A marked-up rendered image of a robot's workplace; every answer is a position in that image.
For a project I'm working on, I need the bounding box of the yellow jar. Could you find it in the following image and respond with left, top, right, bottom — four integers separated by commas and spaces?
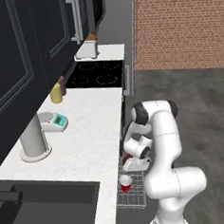
49, 83, 64, 105

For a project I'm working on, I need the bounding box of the brown bottle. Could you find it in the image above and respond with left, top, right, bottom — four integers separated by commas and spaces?
57, 75, 67, 97

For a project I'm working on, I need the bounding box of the wire dishwasher rack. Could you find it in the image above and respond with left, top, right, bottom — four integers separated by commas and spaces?
113, 152, 148, 212

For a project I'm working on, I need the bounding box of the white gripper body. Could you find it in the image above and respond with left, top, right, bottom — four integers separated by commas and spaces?
121, 156, 153, 174

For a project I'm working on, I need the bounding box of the white kitchen scale teal screen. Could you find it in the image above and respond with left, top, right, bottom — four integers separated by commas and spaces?
37, 110, 69, 135

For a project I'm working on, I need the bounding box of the black hob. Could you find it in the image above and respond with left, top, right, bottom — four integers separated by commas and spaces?
63, 58, 127, 93

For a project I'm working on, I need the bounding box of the black tap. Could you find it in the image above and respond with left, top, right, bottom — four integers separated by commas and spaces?
0, 183, 25, 207

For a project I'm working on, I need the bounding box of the black sink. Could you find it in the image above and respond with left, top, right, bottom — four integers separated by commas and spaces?
0, 171, 104, 224

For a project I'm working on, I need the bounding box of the red cup white inside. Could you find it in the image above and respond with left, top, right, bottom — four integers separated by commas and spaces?
118, 173, 135, 194

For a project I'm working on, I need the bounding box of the grey oven handle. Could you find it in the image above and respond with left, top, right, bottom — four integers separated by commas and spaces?
121, 64, 135, 97

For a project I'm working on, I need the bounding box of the white toaster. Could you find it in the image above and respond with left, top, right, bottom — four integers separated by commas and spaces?
74, 38, 101, 62

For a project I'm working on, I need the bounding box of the grey cupboard handle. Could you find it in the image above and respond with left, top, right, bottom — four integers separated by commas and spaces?
65, 0, 84, 46

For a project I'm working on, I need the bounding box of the dark dishwasher door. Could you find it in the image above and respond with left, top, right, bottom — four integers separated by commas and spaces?
113, 203, 159, 224

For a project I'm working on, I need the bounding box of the brown bowl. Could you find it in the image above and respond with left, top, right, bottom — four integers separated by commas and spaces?
121, 151, 135, 163

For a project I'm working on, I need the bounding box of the grey tall side panel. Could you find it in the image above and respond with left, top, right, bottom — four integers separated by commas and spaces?
93, 0, 142, 75

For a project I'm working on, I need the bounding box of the brown bread slice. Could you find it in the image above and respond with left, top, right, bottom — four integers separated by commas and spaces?
84, 30, 99, 43

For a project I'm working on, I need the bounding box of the large dark cupboard door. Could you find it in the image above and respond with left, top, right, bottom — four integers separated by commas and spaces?
0, 0, 57, 173

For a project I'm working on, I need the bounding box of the dark panelled cupboard door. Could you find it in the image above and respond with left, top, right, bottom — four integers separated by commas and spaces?
28, 0, 94, 92

